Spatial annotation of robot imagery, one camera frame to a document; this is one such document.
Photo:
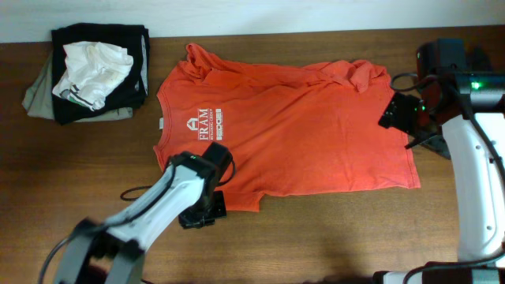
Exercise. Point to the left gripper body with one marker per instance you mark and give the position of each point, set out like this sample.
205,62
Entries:
205,211

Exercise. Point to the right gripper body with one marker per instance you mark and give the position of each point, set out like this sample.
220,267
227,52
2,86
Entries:
405,113

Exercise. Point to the orange soccer t-shirt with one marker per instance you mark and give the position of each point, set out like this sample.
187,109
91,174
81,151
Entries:
292,131

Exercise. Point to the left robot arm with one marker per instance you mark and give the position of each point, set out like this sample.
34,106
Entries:
114,251

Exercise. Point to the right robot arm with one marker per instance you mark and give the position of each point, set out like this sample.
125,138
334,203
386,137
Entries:
456,109

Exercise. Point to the black t-shirt at right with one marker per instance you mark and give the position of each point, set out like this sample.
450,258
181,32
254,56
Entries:
479,59

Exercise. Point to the black folded garment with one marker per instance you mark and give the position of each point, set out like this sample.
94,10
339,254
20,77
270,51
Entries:
130,93

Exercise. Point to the grey folded garment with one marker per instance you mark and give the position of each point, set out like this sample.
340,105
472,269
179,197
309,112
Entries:
38,99

